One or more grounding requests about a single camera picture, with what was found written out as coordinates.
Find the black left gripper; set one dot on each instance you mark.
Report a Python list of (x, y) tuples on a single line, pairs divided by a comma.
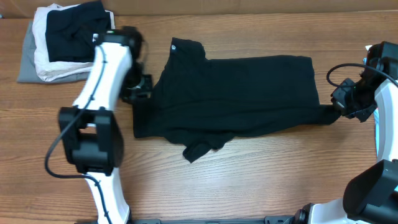
[(132, 98)]

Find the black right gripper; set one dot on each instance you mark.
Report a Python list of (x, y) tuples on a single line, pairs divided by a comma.
[(340, 102)]

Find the black Sydrogen t-shirt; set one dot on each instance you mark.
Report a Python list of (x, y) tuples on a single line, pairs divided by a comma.
[(203, 103)]

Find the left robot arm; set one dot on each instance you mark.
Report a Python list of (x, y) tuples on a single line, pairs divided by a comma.
[(91, 137)]

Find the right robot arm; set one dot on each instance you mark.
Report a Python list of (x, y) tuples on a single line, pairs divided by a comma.
[(370, 197)]

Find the light blue t-shirt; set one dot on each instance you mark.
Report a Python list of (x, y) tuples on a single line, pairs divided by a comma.
[(376, 129)]

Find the folded black shirt on stack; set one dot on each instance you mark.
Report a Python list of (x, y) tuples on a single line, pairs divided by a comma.
[(69, 32)]

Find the folded beige shirt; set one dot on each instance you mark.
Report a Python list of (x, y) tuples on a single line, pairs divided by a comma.
[(46, 70)]

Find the folded grey shirt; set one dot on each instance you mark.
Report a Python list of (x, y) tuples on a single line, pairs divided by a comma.
[(27, 72)]

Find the brown cardboard back panel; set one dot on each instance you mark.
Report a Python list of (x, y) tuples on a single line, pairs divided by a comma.
[(205, 7)]

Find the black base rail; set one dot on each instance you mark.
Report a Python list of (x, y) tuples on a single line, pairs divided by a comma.
[(265, 220)]

